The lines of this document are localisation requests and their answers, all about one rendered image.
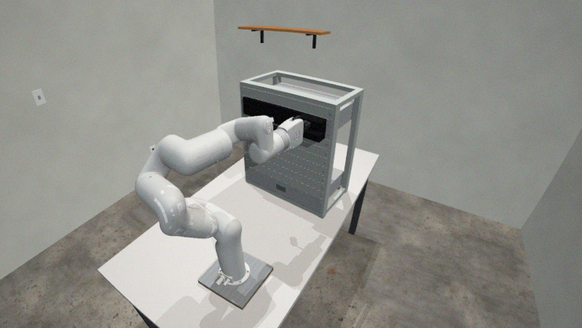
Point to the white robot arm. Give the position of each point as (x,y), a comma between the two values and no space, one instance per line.
(188,157)

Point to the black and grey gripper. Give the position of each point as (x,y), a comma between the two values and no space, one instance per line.
(294,130)

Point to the grey server rack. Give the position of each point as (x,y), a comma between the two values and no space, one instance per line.
(302,176)

